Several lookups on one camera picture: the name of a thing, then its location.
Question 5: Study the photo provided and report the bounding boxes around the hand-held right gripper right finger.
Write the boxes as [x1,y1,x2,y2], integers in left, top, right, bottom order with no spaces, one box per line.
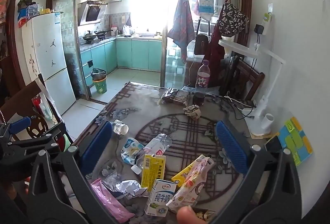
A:
[211,120,302,224]

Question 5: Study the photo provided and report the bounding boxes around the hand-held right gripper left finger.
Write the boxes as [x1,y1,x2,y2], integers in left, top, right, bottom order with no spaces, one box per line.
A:
[27,121,121,224]

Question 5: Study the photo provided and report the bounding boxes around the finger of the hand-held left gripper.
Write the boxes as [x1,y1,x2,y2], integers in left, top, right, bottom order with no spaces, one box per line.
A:
[15,122,64,148]
[0,116,32,140]

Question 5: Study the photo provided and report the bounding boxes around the green basket with red liner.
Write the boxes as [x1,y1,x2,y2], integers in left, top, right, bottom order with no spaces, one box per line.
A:
[55,134,74,152]

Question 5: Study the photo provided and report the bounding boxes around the printed paper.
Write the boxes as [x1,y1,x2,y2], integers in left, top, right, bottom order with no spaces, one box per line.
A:
[183,105,202,120]

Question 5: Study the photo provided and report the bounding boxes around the clear plastic water bottle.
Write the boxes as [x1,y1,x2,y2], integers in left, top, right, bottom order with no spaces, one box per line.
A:
[131,133,173,175]

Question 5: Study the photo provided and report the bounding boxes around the yellow medicine box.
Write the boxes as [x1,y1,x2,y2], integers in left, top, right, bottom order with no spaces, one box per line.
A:
[140,153,167,193]

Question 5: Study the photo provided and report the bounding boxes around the person's right hand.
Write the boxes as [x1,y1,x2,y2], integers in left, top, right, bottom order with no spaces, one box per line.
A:
[177,206,200,224]

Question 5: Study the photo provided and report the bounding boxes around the carved wooden chair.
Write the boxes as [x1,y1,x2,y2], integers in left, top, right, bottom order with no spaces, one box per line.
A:
[0,81,68,148]

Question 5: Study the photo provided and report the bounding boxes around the printed paper cup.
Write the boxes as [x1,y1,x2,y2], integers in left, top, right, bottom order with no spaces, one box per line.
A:
[111,119,129,136]

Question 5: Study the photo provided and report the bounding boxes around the white and blue pouch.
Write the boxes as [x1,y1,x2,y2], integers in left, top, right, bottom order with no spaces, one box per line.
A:
[120,138,145,165]

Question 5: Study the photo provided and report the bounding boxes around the crumpled clear plastic wrap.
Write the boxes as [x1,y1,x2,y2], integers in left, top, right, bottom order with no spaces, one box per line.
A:
[102,171,123,191]

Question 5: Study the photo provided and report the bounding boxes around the white desk lamp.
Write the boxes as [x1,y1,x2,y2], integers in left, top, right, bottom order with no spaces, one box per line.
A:
[219,39,286,137]

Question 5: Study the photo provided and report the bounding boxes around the black phone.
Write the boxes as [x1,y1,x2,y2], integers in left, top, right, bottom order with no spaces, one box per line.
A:
[264,135,284,154]

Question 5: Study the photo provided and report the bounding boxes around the pink snack wrapper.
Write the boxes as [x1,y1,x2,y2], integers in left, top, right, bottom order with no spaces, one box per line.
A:
[166,154,216,214]

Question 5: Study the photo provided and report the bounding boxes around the crumpled white paper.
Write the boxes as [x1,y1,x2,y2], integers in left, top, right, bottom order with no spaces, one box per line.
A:
[113,180,149,200]

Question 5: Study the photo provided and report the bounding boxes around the pink plastic wrapper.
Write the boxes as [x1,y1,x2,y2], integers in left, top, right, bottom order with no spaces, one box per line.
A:
[90,178,135,223]

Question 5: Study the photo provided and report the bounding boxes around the yellow drink carton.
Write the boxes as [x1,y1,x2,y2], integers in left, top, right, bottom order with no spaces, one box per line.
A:
[171,154,207,187]

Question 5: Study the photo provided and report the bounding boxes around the green kitchen waste bin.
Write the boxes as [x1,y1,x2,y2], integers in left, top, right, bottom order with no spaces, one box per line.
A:
[91,68,108,94]

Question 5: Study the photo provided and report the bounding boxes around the colourful block toy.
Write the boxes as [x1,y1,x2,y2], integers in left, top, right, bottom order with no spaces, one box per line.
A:
[278,117,314,166]

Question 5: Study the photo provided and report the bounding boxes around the plain wooden chair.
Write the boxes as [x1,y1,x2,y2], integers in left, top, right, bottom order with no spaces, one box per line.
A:
[224,56,265,102]

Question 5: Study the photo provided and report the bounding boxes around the white refrigerator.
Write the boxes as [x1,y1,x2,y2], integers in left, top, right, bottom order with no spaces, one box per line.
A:
[22,11,77,116]

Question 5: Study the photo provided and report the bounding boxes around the purple label drink bottle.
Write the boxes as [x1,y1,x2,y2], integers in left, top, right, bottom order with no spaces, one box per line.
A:
[193,59,211,107]

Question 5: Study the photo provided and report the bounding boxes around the dark snack packet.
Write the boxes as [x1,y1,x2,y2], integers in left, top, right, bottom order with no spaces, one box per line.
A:
[161,87,191,106]

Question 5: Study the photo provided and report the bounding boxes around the white milk carton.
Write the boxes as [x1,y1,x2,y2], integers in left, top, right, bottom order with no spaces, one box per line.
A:
[144,179,177,216]

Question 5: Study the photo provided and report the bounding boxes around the dark red garment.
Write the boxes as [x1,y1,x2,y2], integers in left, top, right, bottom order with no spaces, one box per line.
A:
[206,5,232,77]

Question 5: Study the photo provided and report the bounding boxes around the teal kitchen base cabinets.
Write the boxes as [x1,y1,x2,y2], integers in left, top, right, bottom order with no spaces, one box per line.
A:
[79,38,163,85]

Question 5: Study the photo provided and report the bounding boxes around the blue and red box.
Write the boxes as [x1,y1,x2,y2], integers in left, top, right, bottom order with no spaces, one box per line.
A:
[18,9,33,28]

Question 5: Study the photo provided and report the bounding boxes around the black wok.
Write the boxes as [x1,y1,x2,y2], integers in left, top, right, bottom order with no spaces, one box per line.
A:
[82,31,97,42]

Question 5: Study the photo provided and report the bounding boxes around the small black bag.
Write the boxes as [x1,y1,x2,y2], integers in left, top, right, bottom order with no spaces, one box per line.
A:
[194,34,209,56]

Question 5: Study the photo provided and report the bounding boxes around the clear plastic organizer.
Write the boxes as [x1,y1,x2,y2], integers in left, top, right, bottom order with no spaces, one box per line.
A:
[27,4,41,18]

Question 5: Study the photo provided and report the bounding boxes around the red printed package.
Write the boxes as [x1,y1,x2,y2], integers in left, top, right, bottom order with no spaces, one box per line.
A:
[0,0,10,24]

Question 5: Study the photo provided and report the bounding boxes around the black frying pan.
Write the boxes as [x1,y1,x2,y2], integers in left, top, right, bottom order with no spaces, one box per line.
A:
[94,29,114,37]

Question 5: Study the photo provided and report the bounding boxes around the white plastic bag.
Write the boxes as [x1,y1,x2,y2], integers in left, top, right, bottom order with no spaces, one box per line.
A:
[122,24,135,36]

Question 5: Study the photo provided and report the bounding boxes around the black patterned bag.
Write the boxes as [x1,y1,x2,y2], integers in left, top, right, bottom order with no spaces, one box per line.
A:
[219,2,250,38]

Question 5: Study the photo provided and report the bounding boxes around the steel range hood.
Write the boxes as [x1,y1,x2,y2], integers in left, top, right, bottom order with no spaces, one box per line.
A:
[77,1,109,26]

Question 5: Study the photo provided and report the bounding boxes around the plaid hanging towel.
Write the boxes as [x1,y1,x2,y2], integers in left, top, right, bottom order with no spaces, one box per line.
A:
[167,0,195,65]

